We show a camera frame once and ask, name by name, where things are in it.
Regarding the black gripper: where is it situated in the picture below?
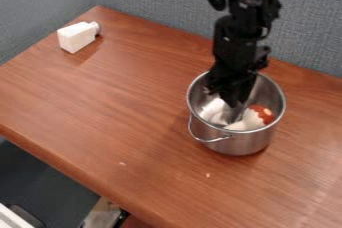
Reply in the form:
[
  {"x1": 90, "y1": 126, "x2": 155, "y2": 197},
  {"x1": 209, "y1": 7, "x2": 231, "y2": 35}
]
[{"x1": 206, "y1": 15, "x2": 271, "y2": 108}]

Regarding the white toy mushroom red cap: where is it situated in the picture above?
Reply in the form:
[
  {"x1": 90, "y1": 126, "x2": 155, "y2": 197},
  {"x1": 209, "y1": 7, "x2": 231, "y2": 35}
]
[{"x1": 201, "y1": 97, "x2": 277, "y2": 132}]

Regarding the shiny metal pot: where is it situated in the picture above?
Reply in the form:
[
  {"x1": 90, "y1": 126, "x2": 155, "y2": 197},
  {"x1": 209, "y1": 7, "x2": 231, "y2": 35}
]
[{"x1": 187, "y1": 73, "x2": 286, "y2": 156}]

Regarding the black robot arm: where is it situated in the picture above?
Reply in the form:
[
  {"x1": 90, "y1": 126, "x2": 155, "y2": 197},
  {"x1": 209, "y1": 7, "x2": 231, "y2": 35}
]
[{"x1": 206, "y1": 0, "x2": 282, "y2": 107}]

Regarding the white plastic bottle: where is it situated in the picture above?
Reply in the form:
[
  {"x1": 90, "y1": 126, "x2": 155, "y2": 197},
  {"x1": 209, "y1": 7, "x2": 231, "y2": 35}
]
[{"x1": 58, "y1": 22, "x2": 100, "y2": 54}]

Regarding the white box at corner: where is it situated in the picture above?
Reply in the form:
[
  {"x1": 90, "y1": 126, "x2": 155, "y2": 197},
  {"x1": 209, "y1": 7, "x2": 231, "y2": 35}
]
[{"x1": 0, "y1": 203, "x2": 35, "y2": 228}]

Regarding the table leg frame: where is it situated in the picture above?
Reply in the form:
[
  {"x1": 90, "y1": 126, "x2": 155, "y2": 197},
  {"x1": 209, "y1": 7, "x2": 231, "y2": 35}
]
[{"x1": 80, "y1": 197, "x2": 130, "y2": 228}]

